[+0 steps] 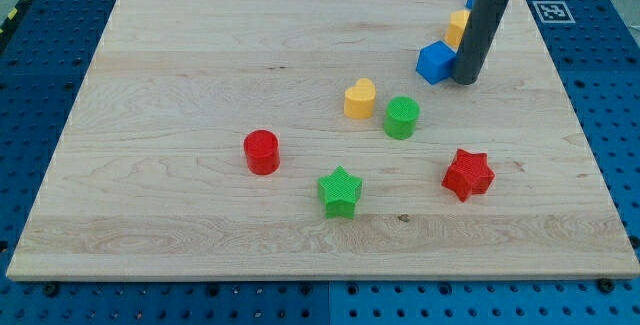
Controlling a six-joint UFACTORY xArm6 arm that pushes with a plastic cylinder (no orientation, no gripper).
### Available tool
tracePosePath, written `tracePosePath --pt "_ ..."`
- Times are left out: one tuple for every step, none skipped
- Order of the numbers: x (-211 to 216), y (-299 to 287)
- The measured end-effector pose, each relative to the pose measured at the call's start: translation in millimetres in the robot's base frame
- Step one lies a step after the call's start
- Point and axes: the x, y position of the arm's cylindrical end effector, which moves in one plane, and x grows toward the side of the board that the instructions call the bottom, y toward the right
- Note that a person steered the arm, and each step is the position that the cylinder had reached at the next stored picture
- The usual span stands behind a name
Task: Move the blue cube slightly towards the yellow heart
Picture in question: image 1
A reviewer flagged blue cube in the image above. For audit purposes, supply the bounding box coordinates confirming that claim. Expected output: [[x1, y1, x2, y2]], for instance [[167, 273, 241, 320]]
[[416, 41, 456, 85]]

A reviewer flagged yellow heart block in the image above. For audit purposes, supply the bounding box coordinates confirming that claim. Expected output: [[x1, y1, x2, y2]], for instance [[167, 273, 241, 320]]
[[343, 78, 376, 119]]

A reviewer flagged green star block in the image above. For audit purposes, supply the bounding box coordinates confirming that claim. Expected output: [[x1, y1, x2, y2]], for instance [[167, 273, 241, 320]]
[[317, 166, 363, 219]]

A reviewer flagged red cylinder block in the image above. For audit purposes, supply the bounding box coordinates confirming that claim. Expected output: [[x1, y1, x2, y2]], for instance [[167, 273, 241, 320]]
[[243, 129, 280, 175]]

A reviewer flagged green cylinder block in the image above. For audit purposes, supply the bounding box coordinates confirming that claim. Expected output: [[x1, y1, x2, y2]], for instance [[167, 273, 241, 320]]
[[383, 96, 420, 140]]

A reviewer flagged wooden board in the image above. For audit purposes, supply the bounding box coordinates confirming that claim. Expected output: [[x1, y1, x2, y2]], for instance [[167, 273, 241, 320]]
[[7, 0, 639, 282]]

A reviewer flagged red star block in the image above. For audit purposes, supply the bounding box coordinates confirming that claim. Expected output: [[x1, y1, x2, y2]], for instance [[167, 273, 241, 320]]
[[441, 148, 495, 202]]

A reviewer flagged yellow block behind rod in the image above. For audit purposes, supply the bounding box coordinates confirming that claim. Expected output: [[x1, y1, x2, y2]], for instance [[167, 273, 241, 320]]
[[444, 9, 471, 50]]

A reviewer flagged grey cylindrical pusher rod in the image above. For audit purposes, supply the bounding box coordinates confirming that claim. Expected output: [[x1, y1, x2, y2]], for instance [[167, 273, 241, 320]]
[[451, 0, 509, 85]]

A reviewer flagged fiducial marker tag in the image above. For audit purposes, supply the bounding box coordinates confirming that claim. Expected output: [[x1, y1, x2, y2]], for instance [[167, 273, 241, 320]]
[[533, 0, 575, 24]]

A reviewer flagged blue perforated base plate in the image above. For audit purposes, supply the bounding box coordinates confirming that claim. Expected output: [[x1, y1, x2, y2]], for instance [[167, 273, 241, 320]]
[[1, 0, 639, 324]]

